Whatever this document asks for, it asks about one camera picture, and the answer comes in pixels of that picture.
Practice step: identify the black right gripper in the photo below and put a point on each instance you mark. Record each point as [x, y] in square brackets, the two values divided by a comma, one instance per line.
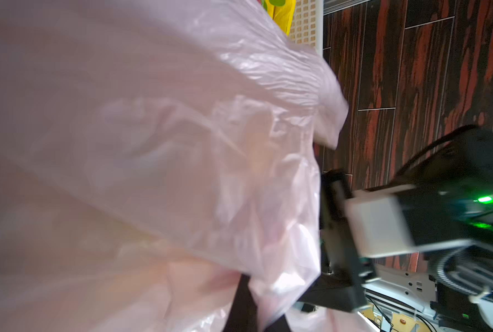
[451, 202]

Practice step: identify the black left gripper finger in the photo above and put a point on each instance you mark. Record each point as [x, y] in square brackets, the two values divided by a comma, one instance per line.
[243, 314]

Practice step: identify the pink plastic bag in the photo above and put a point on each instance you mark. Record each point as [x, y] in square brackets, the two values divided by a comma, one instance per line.
[151, 153]

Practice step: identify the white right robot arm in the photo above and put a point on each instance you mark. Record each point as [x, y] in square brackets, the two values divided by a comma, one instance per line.
[447, 289]

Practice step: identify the yellow fake banana bunch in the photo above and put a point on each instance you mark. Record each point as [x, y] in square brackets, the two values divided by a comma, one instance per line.
[281, 11]

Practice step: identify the white perforated plastic basket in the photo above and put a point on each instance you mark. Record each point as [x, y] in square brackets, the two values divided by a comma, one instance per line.
[307, 24]

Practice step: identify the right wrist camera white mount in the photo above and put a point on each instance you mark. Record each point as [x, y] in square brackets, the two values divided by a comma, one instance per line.
[378, 226]

